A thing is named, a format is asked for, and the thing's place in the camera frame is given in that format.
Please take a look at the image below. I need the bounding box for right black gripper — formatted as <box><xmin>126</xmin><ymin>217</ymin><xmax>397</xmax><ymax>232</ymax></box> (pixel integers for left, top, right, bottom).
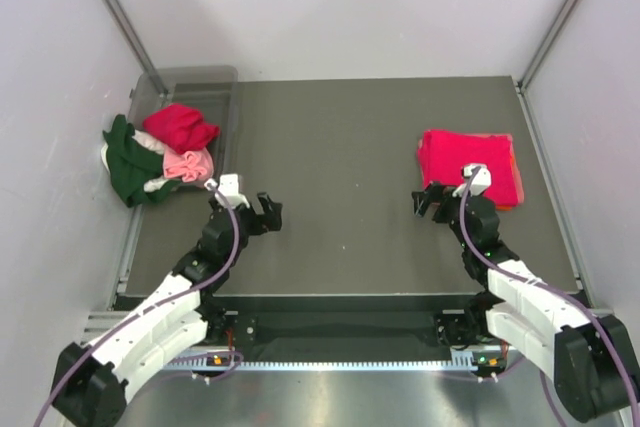
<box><xmin>412</xmin><ymin>181</ymin><xmax>479</xmax><ymax>250</ymax></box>

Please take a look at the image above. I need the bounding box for slotted grey cable duct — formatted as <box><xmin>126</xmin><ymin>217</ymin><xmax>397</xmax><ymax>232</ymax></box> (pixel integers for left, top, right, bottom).
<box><xmin>163</xmin><ymin>348</ymin><xmax>508</xmax><ymax>373</ymax></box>

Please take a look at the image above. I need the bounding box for light pink t shirt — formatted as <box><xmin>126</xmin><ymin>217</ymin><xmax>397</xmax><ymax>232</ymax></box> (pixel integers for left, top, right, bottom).
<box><xmin>163</xmin><ymin>148</ymin><xmax>214</xmax><ymax>183</ymax></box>

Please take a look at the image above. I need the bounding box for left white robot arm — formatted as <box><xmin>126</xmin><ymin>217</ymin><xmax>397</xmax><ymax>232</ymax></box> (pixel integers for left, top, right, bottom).
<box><xmin>47</xmin><ymin>192</ymin><xmax>283</xmax><ymax>426</ymax></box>

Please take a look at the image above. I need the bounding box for right aluminium frame post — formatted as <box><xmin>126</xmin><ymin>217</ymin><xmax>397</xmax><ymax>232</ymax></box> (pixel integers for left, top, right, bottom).
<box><xmin>516</xmin><ymin>0</ymin><xmax>581</xmax><ymax>94</ymax></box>

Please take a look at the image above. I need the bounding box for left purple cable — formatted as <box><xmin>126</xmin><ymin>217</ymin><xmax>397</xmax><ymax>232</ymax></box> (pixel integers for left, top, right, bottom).
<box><xmin>32</xmin><ymin>180</ymin><xmax>245</xmax><ymax>427</ymax></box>

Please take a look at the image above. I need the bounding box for red t shirt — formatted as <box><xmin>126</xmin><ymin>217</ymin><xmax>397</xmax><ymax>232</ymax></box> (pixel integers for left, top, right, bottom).
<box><xmin>142</xmin><ymin>103</ymin><xmax>220</xmax><ymax>154</ymax></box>

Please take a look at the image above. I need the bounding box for white t shirt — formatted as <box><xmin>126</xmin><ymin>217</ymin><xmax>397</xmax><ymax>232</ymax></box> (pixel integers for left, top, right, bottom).
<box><xmin>100</xmin><ymin>130</ymin><xmax>168</xmax><ymax>193</ymax></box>

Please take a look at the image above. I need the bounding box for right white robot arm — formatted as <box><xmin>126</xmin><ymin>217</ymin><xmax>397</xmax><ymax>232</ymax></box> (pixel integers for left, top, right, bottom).
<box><xmin>412</xmin><ymin>182</ymin><xmax>639</xmax><ymax>423</ymax></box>

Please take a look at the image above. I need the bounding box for dark green t shirt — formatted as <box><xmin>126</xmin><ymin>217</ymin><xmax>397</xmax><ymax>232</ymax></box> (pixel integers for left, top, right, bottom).
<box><xmin>101</xmin><ymin>114</ymin><xmax>181</xmax><ymax>208</ymax></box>

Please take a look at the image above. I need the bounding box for aluminium frame post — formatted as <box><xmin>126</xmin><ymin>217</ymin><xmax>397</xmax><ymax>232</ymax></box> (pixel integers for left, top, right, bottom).
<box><xmin>516</xmin><ymin>0</ymin><xmax>581</xmax><ymax>94</ymax></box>
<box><xmin>102</xmin><ymin>0</ymin><xmax>168</xmax><ymax>96</ymax></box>

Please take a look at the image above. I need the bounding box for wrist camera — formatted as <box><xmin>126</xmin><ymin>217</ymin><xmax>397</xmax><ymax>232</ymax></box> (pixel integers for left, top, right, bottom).
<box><xmin>204</xmin><ymin>173</ymin><xmax>250</xmax><ymax>208</ymax></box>
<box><xmin>452</xmin><ymin>163</ymin><xmax>492</xmax><ymax>198</ymax></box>

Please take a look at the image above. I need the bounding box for left aluminium frame post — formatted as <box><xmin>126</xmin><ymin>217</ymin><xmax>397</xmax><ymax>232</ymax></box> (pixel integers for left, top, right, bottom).
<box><xmin>102</xmin><ymin>0</ymin><xmax>168</xmax><ymax>96</ymax></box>

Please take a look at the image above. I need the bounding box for salmon pink t shirt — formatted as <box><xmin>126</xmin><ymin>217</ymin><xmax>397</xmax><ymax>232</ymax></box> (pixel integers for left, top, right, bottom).
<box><xmin>473</xmin><ymin>133</ymin><xmax>513</xmax><ymax>142</ymax></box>

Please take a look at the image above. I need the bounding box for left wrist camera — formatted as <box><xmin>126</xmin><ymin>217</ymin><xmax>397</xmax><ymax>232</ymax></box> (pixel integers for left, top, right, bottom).
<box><xmin>204</xmin><ymin>173</ymin><xmax>250</xmax><ymax>208</ymax></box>

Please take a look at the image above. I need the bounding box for magenta t shirt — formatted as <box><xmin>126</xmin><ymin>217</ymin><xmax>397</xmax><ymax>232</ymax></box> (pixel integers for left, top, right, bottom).
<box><xmin>416</xmin><ymin>129</ymin><xmax>516</xmax><ymax>209</ymax></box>

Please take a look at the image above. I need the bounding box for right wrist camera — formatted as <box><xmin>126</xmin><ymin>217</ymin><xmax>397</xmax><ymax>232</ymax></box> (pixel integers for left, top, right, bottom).
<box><xmin>452</xmin><ymin>163</ymin><xmax>492</xmax><ymax>198</ymax></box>

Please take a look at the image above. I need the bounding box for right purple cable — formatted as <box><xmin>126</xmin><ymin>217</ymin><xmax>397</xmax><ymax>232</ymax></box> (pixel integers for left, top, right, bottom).
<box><xmin>459</xmin><ymin>164</ymin><xmax>640</xmax><ymax>427</ymax></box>

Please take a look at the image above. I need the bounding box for purple cable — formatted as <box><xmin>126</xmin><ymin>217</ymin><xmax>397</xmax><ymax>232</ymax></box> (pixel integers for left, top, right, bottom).
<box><xmin>32</xmin><ymin>180</ymin><xmax>245</xmax><ymax>427</ymax></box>
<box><xmin>459</xmin><ymin>164</ymin><xmax>640</xmax><ymax>427</ymax></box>

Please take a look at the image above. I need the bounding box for grey plastic bin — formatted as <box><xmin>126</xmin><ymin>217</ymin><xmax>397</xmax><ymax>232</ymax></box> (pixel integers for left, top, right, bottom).
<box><xmin>128</xmin><ymin>65</ymin><xmax>239</xmax><ymax>178</ymax></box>

